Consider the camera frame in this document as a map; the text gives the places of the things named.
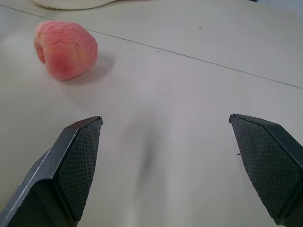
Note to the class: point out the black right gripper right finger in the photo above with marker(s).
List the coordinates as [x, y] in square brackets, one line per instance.
[272, 165]

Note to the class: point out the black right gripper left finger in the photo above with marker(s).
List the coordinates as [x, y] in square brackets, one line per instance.
[56, 170]

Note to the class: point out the pink red apple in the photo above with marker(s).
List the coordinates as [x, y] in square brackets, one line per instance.
[65, 49]

